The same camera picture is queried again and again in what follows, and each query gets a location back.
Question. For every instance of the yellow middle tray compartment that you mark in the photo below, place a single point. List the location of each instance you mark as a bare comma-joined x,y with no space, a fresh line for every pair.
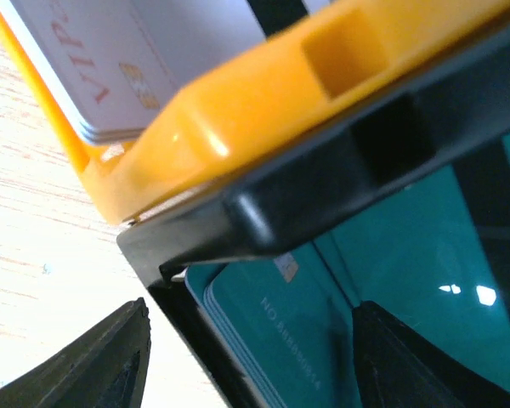
264,100

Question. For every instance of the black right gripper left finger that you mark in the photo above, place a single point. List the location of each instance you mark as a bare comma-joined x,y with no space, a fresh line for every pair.
105,367

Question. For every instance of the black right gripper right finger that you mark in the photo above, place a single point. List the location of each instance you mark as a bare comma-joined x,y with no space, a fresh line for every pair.
397,367

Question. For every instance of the teal card stack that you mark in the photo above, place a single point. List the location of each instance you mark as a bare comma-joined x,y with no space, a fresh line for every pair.
435,255

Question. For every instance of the white card stack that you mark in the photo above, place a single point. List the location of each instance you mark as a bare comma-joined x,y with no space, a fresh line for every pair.
98,63

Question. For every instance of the black right tray compartment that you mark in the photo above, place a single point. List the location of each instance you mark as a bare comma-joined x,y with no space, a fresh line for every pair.
401,135

